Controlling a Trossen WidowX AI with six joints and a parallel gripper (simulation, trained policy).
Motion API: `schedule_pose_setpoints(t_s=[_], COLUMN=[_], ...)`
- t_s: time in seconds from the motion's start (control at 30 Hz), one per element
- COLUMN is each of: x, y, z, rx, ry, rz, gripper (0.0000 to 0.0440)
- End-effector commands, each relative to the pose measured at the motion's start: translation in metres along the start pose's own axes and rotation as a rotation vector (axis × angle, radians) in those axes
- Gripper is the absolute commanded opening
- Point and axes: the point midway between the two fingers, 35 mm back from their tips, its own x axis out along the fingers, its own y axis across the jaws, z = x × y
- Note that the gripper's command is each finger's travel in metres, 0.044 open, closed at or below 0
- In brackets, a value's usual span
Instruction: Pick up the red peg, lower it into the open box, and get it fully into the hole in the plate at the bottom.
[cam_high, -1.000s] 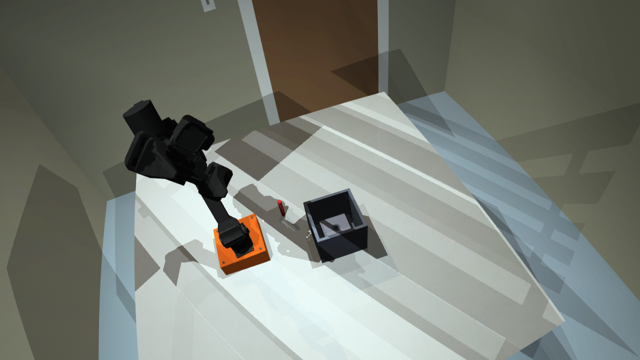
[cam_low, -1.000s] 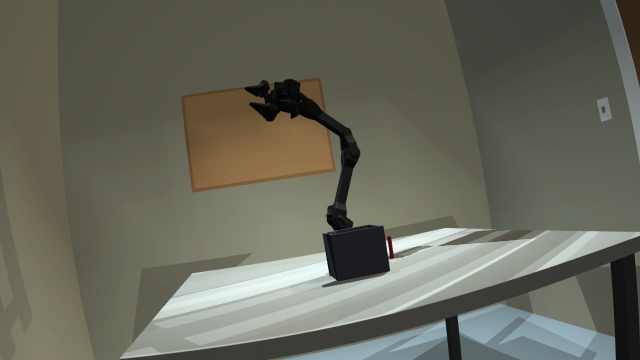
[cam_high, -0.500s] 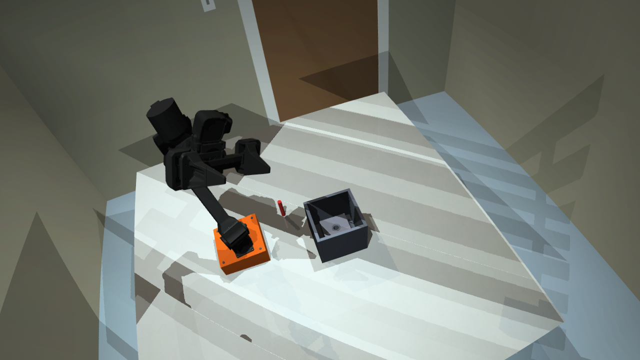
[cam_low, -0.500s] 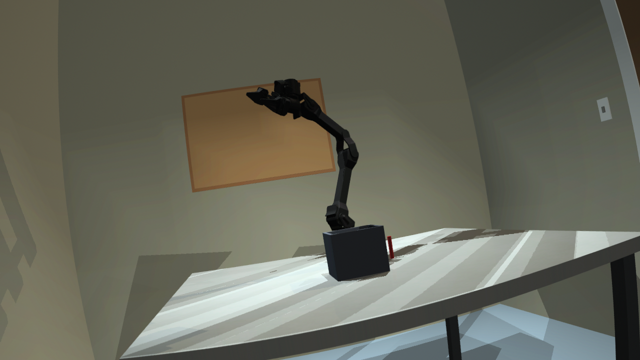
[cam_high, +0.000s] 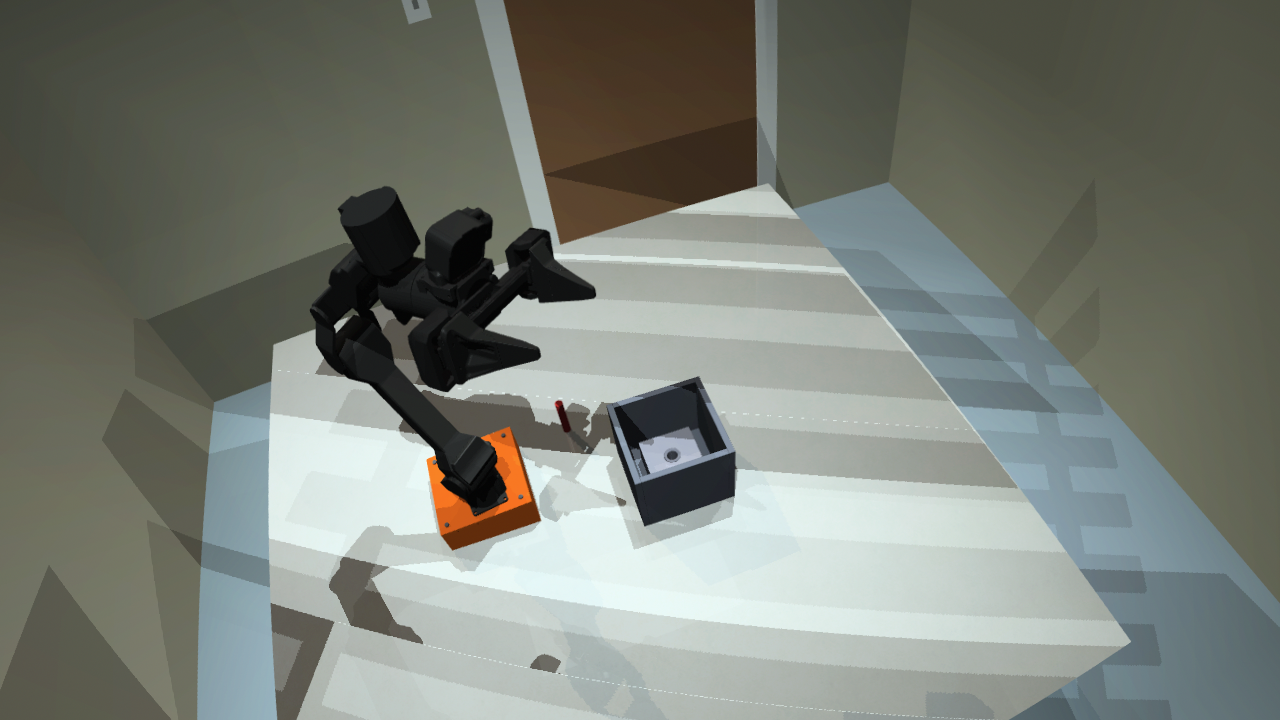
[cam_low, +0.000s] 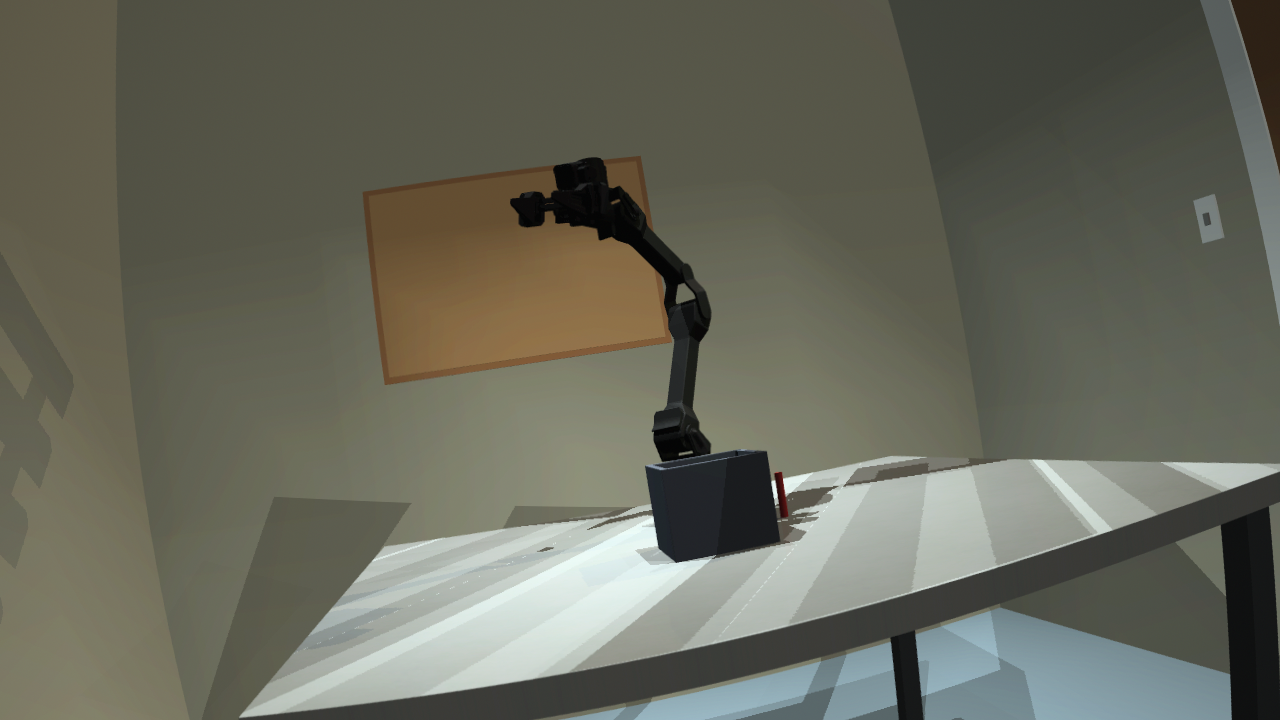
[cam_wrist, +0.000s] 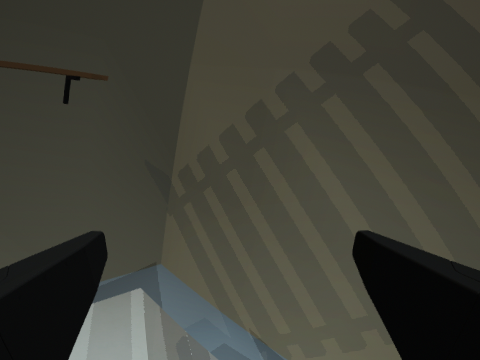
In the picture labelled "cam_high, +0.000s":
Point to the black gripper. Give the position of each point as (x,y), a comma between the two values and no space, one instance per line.
(451,346)

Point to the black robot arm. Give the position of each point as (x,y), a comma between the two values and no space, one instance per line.
(382,266)

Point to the dark red peg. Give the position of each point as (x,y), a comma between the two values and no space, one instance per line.
(562,416)

